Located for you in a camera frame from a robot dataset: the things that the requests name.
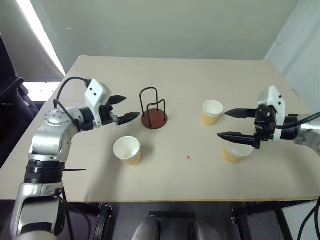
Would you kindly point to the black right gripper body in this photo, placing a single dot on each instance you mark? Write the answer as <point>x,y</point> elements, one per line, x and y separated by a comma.
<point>265,125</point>

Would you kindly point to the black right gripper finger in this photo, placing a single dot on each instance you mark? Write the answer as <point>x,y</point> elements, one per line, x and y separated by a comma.
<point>242,113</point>
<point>237,137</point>

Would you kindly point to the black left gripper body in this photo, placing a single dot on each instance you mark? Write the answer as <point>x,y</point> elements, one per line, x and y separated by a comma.
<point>108,116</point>

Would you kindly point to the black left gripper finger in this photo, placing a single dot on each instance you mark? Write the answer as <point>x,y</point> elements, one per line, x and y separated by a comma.
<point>127,118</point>
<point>117,100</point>

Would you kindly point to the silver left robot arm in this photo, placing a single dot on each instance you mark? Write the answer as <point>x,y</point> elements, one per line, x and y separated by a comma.
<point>47,140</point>

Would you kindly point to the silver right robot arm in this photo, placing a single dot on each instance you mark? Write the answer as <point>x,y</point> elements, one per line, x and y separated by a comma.
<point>306,130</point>

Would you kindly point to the yellow paper cup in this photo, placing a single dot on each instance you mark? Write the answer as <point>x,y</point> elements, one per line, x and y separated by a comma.
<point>208,118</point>
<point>130,158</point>
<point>231,156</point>

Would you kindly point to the black zip tie tail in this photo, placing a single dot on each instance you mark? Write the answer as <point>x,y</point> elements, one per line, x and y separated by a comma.
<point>75,170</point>

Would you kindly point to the black chair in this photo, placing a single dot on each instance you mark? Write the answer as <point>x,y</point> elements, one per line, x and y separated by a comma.
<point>12,112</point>

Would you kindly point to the grey rounded shape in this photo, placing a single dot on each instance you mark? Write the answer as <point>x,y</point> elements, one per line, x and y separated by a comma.
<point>146,228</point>
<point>205,231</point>

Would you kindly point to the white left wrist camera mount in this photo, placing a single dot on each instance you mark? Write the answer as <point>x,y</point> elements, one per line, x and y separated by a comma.
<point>95,96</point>

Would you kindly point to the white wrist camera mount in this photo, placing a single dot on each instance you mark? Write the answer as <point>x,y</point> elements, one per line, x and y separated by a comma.
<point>273,100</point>
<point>95,96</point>

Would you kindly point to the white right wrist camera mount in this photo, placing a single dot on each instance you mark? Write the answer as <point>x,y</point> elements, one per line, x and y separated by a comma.
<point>273,100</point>

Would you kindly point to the black metal table frame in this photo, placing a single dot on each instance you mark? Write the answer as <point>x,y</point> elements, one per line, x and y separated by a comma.
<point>260,207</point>

